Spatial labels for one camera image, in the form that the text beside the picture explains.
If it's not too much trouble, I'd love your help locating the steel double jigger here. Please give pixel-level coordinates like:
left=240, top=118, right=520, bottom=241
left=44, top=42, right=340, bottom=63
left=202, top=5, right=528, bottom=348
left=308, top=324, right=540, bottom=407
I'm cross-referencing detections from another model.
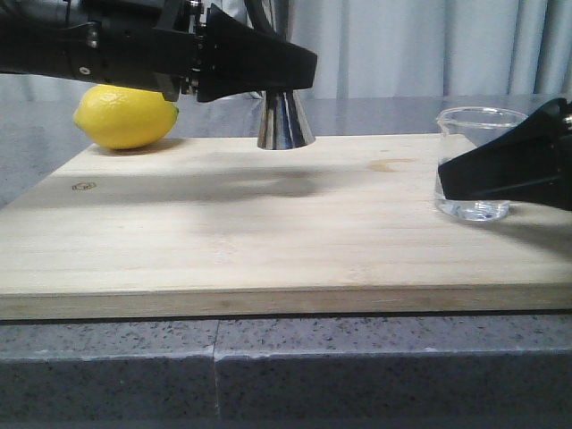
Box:
left=257, top=91, right=315, bottom=151

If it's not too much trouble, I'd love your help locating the glass beaker with clear liquid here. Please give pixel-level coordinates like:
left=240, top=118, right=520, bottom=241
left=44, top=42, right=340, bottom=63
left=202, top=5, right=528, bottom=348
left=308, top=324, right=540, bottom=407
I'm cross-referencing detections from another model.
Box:
left=433, top=105, right=531, bottom=223

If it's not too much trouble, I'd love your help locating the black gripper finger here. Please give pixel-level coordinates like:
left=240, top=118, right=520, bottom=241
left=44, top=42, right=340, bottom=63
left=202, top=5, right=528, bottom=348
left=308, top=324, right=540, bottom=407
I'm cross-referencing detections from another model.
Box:
left=438, top=98, right=571, bottom=208
left=197, top=4, right=317, bottom=103

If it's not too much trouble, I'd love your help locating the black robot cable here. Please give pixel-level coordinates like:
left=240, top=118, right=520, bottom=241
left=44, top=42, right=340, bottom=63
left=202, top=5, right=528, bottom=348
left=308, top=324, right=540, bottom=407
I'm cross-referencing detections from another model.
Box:
left=243, top=0, right=273, bottom=35

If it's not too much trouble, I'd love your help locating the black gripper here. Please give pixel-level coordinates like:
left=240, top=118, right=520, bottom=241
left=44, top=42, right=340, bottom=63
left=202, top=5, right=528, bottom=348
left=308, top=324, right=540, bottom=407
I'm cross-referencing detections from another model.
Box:
left=1, top=1, right=204, bottom=101

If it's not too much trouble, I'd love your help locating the yellow lemon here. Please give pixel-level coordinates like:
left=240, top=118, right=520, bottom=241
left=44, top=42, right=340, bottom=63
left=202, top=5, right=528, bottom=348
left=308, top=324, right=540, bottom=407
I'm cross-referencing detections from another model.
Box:
left=73, top=85, right=179, bottom=150

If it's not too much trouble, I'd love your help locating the wooden cutting board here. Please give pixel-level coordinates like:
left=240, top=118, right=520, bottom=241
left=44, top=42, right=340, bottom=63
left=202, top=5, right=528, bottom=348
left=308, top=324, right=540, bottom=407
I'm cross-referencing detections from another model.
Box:
left=1, top=134, right=571, bottom=320

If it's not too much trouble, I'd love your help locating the grey curtain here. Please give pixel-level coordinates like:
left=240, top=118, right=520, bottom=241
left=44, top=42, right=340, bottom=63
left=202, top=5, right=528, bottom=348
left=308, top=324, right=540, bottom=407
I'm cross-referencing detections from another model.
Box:
left=0, top=0, right=572, bottom=100

